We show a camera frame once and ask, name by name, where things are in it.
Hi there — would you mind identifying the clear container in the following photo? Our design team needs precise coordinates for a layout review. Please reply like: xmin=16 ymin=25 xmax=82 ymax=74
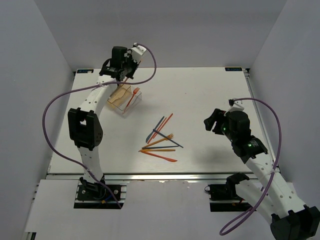
xmin=115 ymin=87 xmax=142 ymax=117

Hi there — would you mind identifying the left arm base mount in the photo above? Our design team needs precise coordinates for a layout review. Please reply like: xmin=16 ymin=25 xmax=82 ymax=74
xmin=73 ymin=177 xmax=125 ymax=210

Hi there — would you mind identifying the left blue corner sticker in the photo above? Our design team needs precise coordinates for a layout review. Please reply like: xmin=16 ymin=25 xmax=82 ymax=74
xmin=76 ymin=69 xmax=94 ymax=74

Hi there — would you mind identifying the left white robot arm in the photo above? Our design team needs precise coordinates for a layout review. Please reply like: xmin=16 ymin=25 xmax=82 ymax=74
xmin=67 ymin=44 xmax=146 ymax=200

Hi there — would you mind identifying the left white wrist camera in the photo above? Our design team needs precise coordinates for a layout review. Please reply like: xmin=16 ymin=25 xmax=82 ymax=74
xmin=130 ymin=42 xmax=147 ymax=64

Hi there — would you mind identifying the red plastic knife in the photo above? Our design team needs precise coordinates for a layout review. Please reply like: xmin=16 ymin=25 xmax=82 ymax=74
xmin=142 ymin=151 xmax=178 ymax=163

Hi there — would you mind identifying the red plastic fork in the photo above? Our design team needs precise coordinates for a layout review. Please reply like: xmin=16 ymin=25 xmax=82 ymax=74
xmin=123 ymin=87 xmax=140 ymax=113

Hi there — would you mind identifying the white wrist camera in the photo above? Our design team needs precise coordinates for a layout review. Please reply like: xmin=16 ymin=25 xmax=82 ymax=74
xmin=130 ymin=42 xmax=147 ymax=64
xmin=226 ymin=98 xmax=245 ymax=113

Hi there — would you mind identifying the red plastic chopstick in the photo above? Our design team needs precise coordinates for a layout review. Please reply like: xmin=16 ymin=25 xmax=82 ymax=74
xmin=151 ymin=117 xmax=167 ymax=139
xmin=156 ymin=113 xmax=173 ymax=132

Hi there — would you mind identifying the aluminium table rail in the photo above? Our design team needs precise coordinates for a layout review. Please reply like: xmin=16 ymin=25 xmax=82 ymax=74
xmin=45 ymin=172 xmax=258 ymax=181

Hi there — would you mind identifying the orange plastic knife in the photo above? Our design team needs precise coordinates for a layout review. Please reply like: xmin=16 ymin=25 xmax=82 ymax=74
xmin=138 ymin=148 xmax=176 ymax=153

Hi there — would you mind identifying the blue plastic knife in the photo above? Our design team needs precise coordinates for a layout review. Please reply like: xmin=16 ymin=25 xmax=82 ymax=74
xmin=146 ymin=115 xmax=165 ymax=143

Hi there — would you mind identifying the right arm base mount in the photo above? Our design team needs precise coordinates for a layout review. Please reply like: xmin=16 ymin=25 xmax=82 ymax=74
xmin=204 ymin=172 xmax=252 ymax=213

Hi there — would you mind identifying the blue corner sticker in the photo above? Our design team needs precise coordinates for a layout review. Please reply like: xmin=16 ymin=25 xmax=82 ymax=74
xmin=224 ymin=67 xmax=243 ymax=72
xmin=76 ymin=69 xmax=94 ymax=74

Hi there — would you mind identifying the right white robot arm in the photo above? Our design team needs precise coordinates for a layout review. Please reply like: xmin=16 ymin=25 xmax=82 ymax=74
xmin=204 ymin=108 xmax=320 ymax=240

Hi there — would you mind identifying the right blue corner sticker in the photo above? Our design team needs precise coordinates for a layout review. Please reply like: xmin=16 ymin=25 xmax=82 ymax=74
xmin=224 ymin=67 xmax=243 ymax=72

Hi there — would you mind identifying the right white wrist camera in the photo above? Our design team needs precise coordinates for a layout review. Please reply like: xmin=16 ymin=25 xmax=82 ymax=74
xmin=226 ymin=98 xmax=245 ymax=113

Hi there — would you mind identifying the orange plastic fork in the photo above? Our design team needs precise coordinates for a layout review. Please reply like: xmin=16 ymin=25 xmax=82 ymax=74
xmin=142 ymin=134 xmax=174 ymax=148

